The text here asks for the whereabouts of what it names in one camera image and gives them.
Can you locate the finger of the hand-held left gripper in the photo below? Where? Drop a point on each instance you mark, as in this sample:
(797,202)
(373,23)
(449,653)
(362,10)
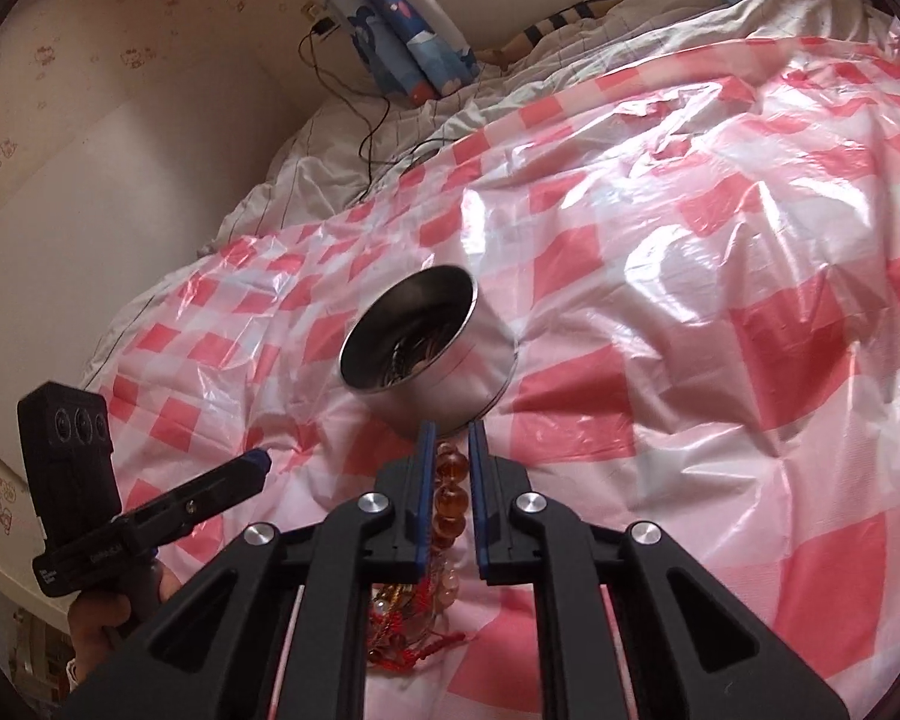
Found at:
(195,504)

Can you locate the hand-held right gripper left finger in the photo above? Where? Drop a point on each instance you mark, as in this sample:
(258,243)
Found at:
(423,499)

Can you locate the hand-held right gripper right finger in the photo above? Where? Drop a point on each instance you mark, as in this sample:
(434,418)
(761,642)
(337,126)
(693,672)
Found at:
(481,502)

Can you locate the round metal tin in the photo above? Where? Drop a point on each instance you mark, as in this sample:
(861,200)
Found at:
(450,382)

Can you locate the person's left hand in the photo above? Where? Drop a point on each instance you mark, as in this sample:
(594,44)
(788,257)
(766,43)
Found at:
(101,626)

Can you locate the red checkered plastic sheet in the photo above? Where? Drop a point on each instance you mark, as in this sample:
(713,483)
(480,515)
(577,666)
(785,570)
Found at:
(720,277)

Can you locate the white quilt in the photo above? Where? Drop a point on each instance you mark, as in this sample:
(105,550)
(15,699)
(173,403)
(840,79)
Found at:
(330,157)

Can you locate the blue cartoon printed cloth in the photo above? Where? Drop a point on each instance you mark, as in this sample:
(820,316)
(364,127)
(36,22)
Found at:
(397,22)

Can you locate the charger plug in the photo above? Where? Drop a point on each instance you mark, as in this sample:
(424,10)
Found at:
(324,21)

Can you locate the dark striped cloth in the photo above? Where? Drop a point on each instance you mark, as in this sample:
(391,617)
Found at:
(570,19)

